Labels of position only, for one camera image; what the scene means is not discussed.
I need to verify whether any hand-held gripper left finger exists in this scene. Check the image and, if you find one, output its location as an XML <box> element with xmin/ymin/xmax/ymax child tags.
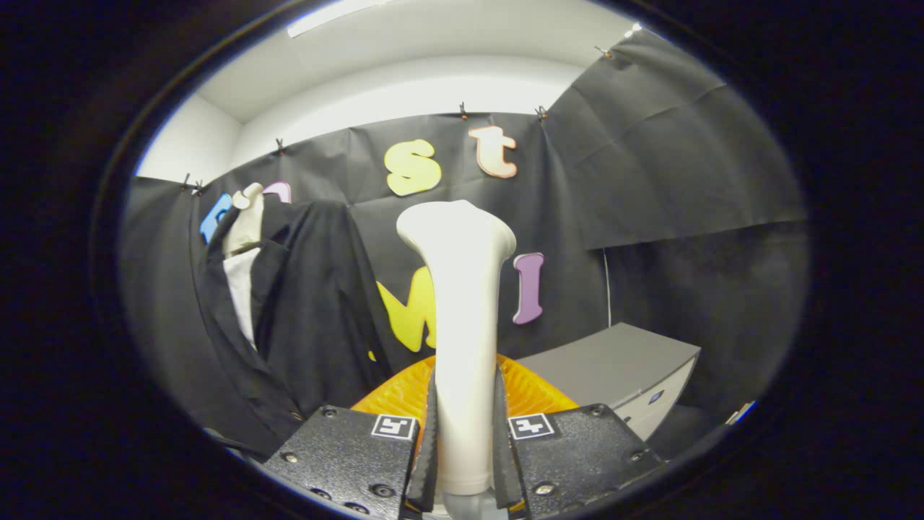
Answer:
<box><xmin>261</xmin><ymin>354</ymin><xmax>440</xmax><ymax>520</ymax></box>

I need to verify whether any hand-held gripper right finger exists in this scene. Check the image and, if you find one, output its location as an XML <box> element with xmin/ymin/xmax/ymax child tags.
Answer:
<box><xmin>493</xmin><ymin>354</ymin><xmax>665</xmax><ymax>520</ymax></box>

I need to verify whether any black jacket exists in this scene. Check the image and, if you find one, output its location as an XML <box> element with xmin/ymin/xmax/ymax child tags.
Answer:
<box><xmin>195</xmin><ymin>199</ymin><xmax>394</xmax><ymax>459</ymax></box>

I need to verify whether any white garment steamer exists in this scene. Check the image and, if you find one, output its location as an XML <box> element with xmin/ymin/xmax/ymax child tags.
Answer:
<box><xmin>396</xmin><ymin>200</ymin><xmax>518</xmax><ymax>520</ymax></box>

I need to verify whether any grey cabinet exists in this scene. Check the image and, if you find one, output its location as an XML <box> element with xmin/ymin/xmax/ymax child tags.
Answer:
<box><xmin>516</xmin><ymin>323</ymin><xmax>702</xmax><ymax>441</ymax></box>

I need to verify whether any white mannequin torso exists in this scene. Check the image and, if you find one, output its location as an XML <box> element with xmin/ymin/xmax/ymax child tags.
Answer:
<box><xmin>220</xmin><ymin>183</ymin><xmax>266</xmax><ymax>351</ymax></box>

